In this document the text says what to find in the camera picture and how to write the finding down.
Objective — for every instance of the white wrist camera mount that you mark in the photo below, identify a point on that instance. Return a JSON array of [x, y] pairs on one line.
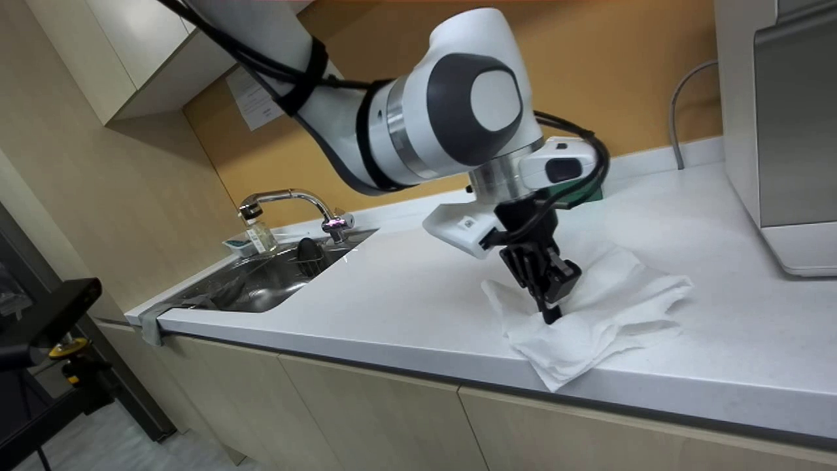
[[460, 225]]

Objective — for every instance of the white water dispenser appliance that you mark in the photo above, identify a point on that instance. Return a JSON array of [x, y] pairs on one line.
[[778, 80]]

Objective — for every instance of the stainless steel sink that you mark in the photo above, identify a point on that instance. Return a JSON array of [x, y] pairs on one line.
[[259, 284]]

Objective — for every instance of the beige lower cabinet doors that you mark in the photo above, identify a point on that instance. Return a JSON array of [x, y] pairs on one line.
[[298, 415]]

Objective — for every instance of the white paper notice on wall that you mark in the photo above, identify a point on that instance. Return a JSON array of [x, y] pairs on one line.
[[255, 106]]

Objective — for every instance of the chrome sink faucet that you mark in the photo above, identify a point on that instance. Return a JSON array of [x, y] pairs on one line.
[[305, 207]]

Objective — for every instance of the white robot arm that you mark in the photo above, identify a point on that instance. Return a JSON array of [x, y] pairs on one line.
[[460, 109]]

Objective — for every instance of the white paper towel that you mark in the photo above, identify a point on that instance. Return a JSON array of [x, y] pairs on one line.
[[613, 310]]

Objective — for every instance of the beige upper wall cabinet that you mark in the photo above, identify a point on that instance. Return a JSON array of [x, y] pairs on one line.
[[132, 59]]

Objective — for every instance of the black cart with yellow clamp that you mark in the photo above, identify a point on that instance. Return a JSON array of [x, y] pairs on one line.
[[56, 362]]

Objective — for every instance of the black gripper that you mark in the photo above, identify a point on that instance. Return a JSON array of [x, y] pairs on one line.
[[527, 247]]

